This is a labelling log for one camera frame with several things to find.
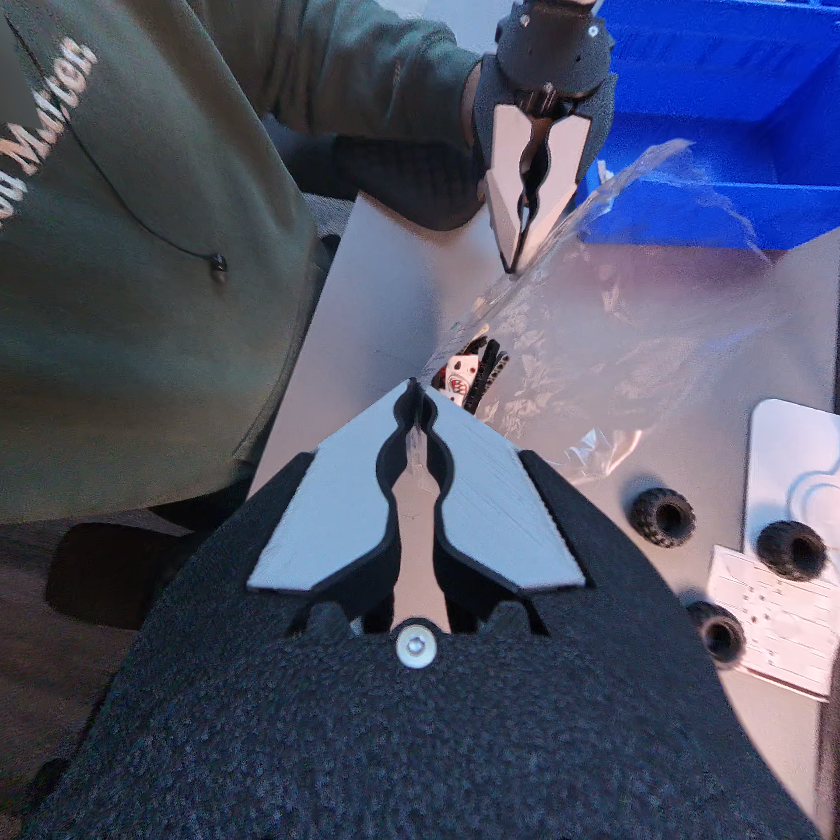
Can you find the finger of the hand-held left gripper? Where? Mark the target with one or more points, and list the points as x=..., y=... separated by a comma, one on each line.
x=505, y=158
x=562, y=164

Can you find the large clear plastic bag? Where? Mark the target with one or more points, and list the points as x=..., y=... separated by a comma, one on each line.
x=630, y=328

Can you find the blue storage bin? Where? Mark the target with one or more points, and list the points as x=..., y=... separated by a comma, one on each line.
x=735, y=197
x=722, y=53

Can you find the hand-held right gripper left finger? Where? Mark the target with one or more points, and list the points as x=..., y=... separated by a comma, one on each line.
x=322, y=519

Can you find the white stand base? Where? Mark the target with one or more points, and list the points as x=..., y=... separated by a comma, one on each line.
x=794, y=460

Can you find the white sticker sheet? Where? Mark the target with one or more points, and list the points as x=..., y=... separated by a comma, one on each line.
x=788, y=630

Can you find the person's torso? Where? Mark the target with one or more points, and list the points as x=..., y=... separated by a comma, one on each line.
x=131, y=263

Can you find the black toy tire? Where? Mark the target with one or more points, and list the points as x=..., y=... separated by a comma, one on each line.
x=702, y=639
x=775, y=555
x=646, y=523

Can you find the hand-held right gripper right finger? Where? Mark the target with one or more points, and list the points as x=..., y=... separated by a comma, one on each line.
x=505, y=519

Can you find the person's left forearm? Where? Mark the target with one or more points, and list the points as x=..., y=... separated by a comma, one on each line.
x=355, y=66

